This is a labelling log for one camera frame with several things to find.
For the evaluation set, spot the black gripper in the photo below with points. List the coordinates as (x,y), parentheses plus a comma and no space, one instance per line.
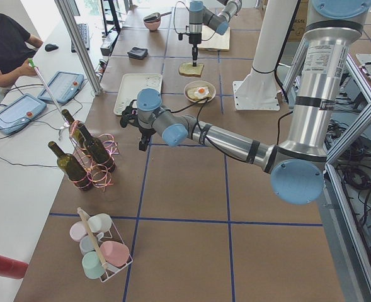
(193,39)
(145,133)

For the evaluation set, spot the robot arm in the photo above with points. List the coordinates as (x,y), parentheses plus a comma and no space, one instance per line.
(199,15)
(295,165)

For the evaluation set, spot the cream bear tray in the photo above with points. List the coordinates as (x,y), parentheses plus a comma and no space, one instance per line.
(131,85)

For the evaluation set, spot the wooden cutting board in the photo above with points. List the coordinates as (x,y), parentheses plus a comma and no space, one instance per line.
(213,41)

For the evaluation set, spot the dark green bottle left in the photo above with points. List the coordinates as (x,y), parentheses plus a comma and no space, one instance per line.
(96,149)

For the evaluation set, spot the dark green bottle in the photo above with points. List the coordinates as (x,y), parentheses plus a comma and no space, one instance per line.
(96,149)
(71,167)
(70,121)

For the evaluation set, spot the white plate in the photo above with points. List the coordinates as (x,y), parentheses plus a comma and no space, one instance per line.
(201,83)

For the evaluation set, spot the fried egg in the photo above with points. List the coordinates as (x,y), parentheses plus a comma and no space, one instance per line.
(201,92)

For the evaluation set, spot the pink bowl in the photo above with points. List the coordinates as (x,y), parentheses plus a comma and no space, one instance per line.
(152,26)

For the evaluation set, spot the steel scoop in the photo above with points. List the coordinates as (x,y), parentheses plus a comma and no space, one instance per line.
(154,17)

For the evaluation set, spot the dark green bottle back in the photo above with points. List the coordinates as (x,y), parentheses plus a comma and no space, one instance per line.
(70,121)

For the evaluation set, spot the grey folded cloth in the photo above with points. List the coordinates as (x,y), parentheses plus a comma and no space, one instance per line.
(138,53)

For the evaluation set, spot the dark green bottle front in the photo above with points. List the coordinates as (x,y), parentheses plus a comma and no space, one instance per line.
(71,167)

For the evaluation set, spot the far teach pendant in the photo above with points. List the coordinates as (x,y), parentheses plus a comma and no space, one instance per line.
(65,85)

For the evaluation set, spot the teach pendant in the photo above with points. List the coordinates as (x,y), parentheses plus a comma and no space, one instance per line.
(20,113)
(65,85)

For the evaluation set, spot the white cup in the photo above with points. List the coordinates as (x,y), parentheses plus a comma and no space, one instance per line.
(100,223)

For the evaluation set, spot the light pink cup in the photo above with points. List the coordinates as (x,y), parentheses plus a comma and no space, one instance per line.
(77,231)

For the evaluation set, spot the black keyboard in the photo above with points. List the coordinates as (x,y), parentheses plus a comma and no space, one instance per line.
(83,29)

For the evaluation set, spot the black computer mouse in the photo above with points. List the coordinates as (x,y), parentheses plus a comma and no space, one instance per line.
(51,47)

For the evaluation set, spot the near teach pendant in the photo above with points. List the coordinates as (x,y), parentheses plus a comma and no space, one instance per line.
(20,113)

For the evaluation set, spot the grey cup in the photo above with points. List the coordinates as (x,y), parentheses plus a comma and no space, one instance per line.
(86,245)

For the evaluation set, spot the pink stick tool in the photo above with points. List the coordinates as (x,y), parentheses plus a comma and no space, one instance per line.
(37,70)

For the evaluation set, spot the mint green cup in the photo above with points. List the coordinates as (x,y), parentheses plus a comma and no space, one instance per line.
(92,266)

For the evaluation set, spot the person in black shirt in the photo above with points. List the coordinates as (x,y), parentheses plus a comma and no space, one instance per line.
(17,46)

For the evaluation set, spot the red cylinder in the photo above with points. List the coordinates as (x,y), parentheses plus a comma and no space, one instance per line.
(12,268)

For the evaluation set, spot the copper wire bottle rack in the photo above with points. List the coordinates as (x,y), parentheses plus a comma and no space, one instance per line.
(98,174)

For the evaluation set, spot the white wire cup rack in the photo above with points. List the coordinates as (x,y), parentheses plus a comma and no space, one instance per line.
(97,239)

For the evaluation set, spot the aluminium frame post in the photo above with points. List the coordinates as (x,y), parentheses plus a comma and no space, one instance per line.
(70,23)

